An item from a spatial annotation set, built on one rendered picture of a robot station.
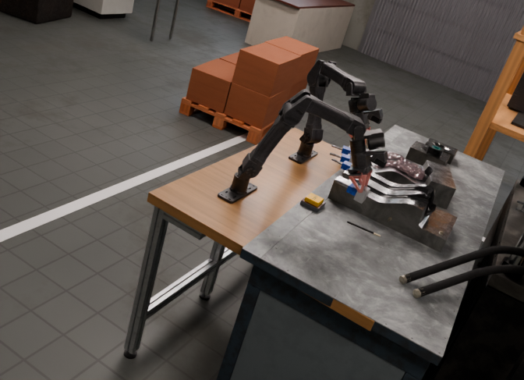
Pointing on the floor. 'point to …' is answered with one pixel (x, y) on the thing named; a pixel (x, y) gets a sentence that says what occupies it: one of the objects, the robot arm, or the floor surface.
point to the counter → (299, 18)
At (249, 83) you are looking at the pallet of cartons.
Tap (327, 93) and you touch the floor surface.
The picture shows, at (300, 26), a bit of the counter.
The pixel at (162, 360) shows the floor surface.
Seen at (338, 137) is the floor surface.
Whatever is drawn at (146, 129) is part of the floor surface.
